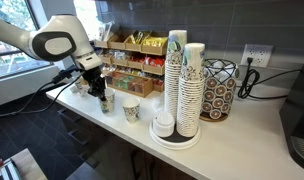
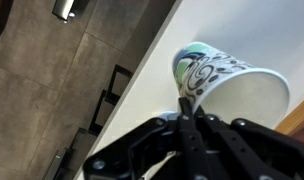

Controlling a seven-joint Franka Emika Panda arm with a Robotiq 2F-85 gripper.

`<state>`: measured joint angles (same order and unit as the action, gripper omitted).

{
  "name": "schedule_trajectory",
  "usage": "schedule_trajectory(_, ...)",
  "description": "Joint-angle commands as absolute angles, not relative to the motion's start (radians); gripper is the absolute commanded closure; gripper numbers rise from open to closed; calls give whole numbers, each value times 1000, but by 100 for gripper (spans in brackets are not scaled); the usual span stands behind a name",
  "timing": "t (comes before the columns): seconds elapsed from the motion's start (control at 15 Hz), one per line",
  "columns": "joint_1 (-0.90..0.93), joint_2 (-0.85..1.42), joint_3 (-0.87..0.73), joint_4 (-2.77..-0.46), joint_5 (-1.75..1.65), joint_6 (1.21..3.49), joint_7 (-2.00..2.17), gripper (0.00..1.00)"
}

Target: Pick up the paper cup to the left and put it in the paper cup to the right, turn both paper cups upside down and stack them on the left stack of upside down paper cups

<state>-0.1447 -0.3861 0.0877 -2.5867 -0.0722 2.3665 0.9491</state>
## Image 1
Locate white wall outlet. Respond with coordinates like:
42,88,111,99
240,43,275,69

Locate short printed paper cup stack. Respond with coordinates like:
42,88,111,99
176,42,206,139

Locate black power cable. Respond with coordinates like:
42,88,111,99
236,57,303,101

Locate white wrapped stirrer bundle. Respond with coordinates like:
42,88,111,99
97,21,115,43

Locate light wooden tabletop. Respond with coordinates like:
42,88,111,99
10,148,48,180

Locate metal frame with red clamp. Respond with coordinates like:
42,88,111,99
0,148,22,180

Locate black wire coffee pod basket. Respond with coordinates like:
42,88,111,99
199,58,241,123

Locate bright yellow sweetener packets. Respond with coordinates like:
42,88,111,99
142,36,168,48

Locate wooden organizer bin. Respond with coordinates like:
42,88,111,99
107,30,135,51
126,54,147,71
124,30,152,53
93,36,114,50
109,49,130,67
140,35,169,57
141,55,167,77
98,49,114,65

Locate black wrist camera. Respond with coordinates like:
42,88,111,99
87,83,100,99

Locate white cup lid stack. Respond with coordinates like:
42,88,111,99
152,110,176,139

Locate glass window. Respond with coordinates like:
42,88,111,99
0,0,55,81

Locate yellow stick packets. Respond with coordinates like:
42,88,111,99
129,31,150,45

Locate tall printed paper cup stack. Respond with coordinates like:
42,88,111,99
163,29,189,123

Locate wooden tea box clear lid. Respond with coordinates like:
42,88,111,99
106,70,155,99

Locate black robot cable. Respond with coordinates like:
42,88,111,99
0,64,103,119

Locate low wooden packet box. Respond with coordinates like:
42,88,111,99
70,78,90,98

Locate red packets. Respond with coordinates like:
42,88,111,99
143,56,166,68

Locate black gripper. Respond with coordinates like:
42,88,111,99
81,65,109,102

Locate dark lower cabinet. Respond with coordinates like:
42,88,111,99
57,99,200,180

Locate black coffee machine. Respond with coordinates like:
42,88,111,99
278,49,304,174

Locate white round cup tray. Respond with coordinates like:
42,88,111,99
148,111,202,151

